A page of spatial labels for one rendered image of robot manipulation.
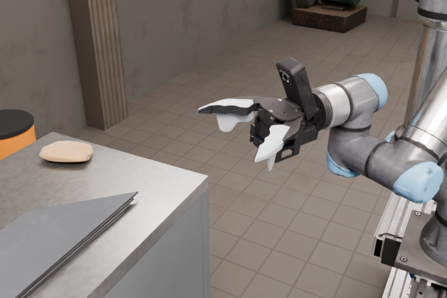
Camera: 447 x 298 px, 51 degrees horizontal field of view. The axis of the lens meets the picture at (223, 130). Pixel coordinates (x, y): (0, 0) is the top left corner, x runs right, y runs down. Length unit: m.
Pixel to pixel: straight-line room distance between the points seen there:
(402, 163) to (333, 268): 1.84
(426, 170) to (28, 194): 0.99
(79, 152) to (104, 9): 2.43
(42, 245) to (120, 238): 0.17
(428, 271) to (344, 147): 0.38
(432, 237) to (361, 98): 0.44
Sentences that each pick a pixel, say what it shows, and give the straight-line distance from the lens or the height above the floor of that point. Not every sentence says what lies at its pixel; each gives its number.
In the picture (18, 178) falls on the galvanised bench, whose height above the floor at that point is 1.05.
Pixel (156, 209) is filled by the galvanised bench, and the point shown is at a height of 1.05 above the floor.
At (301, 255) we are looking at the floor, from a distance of 2.69.
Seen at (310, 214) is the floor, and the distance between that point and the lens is 2.99.
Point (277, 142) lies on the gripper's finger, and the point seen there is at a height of 1.45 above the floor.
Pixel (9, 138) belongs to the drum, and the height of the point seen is 0.55.
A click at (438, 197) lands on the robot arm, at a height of 1.18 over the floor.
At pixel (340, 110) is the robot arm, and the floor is 1.44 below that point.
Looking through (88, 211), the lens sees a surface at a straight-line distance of 1.22.
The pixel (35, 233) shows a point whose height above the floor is 1.07.
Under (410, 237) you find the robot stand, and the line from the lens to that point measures 1.24.
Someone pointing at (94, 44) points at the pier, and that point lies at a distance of 3.75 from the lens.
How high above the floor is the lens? 1.78
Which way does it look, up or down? 27 degrees down
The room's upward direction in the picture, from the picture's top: straight up
